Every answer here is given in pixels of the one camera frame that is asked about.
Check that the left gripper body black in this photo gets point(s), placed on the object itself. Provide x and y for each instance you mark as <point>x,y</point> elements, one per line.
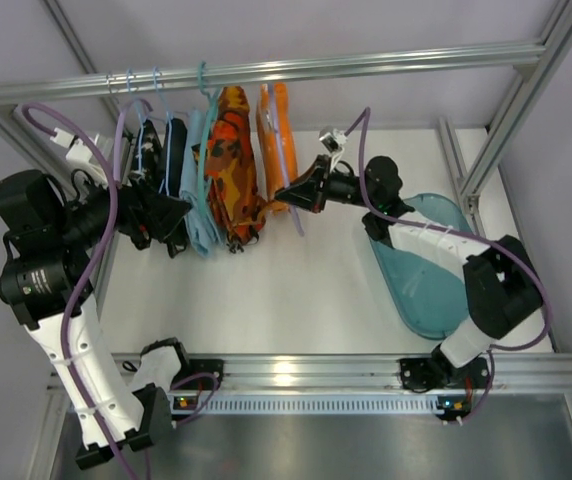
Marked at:
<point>136,215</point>

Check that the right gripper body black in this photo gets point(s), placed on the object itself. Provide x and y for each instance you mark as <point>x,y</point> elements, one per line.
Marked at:
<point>321,183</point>

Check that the lilac plastic hanger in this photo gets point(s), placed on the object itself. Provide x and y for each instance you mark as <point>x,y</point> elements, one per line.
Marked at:
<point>286,165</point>
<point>120,135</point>

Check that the orange tie-dye trousers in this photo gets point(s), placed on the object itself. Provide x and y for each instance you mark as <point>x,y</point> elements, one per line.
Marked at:
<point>278,145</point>

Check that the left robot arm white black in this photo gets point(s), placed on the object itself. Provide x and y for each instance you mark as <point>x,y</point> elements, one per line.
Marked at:
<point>52,246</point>

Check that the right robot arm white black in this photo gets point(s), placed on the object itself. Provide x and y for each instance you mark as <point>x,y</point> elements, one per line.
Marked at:
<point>502,289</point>

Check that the dark navy trousers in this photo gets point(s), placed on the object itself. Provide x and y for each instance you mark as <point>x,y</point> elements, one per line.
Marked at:
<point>171,155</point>

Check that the black white patterned trousers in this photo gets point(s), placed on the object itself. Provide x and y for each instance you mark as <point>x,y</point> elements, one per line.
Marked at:
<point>146,157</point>

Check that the camouflage orange trousers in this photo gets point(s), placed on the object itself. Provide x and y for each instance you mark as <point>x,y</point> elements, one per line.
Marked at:
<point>234,200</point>

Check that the empty lilac plastic hanger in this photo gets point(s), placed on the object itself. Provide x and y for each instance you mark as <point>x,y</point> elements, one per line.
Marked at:
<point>120,135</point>

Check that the teal plastic hanger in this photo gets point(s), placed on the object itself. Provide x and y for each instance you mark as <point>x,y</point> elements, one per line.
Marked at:
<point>211,96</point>

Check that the teal transparent plastic tub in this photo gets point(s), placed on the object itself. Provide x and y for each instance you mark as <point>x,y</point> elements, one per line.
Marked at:
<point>423,268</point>

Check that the light blue wire hanger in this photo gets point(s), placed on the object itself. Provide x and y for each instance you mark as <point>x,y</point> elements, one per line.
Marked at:
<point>164,187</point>
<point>138,130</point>

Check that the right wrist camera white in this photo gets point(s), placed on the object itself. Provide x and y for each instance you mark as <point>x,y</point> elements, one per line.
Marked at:
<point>334,140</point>

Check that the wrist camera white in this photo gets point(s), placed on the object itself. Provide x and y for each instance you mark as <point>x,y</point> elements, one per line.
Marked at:
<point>78,154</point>
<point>334,140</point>

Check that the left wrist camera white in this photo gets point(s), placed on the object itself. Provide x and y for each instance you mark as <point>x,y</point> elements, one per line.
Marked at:
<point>78,154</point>

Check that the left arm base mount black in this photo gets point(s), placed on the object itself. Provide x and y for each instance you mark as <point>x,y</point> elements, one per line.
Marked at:
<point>200,374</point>

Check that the left aluminium frame post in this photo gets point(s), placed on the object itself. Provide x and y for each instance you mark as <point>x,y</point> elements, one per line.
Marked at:
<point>31,145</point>

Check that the aluminium frame post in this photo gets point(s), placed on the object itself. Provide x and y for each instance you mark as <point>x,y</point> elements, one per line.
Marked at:
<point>531,81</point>
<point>31,145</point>

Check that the slotted grey cable duct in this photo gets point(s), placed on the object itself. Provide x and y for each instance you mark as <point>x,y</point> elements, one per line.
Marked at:
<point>233,404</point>

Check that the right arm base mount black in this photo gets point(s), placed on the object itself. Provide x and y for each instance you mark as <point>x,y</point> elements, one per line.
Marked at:
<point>423,374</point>

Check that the aluminium hanging rail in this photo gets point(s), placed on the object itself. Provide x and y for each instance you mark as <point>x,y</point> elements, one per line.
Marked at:
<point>348,66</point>

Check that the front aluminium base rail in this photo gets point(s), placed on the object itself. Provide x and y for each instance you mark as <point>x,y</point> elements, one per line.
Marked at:
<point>372,374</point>

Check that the right aluminium frame post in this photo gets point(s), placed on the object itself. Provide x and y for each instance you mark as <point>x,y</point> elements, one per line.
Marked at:
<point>531,81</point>

